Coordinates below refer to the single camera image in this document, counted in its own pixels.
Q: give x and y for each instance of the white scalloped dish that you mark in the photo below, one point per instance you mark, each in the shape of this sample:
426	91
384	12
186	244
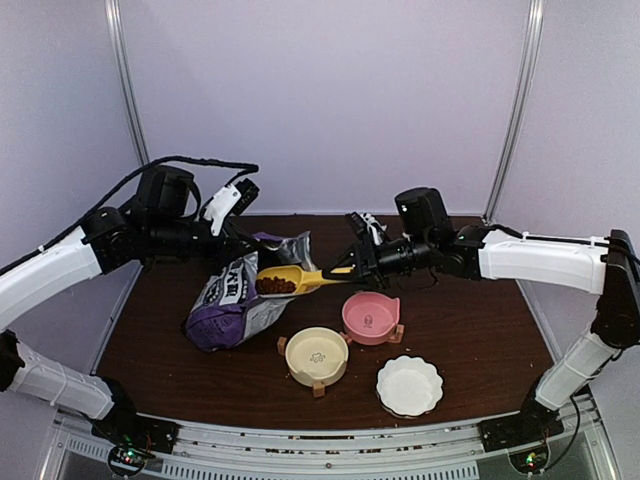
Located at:
409	387

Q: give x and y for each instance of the purple pet food bag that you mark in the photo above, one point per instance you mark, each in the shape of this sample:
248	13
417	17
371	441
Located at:
230	309

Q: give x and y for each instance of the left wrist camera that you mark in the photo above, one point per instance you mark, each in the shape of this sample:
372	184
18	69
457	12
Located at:
230	199

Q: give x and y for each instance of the wooden stand under cream bowl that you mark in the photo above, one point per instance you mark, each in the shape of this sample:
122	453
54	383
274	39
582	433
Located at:
317	391

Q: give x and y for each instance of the aluminium corner post right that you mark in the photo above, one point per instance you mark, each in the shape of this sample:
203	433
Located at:
527	69

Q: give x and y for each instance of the aluminium corner post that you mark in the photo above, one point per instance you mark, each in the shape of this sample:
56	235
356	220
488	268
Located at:
118	42
527	69

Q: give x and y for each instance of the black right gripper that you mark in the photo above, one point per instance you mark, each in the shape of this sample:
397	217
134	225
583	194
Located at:
365	263

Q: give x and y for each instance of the yellow plastic scoop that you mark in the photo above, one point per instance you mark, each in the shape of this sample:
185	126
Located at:
303	280

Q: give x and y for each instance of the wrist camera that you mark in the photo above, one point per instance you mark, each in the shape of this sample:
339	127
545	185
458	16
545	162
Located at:
365	225
230	199

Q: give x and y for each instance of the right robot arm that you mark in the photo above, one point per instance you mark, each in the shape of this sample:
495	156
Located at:
606	267

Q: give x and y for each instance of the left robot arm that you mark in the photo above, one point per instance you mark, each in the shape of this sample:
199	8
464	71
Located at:
166	217

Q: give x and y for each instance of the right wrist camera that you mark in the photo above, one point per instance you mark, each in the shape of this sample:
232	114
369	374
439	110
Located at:
365	225

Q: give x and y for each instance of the aluminium front rail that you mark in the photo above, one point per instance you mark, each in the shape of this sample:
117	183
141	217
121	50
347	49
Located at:
451	450

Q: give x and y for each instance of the pink pet bowl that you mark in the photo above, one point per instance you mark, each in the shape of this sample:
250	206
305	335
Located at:
370	313

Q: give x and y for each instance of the cream pet bowl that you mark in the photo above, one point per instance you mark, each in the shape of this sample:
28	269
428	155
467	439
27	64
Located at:
315	331

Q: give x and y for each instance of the aluminium corner post left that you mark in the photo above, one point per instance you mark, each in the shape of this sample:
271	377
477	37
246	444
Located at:
118	42

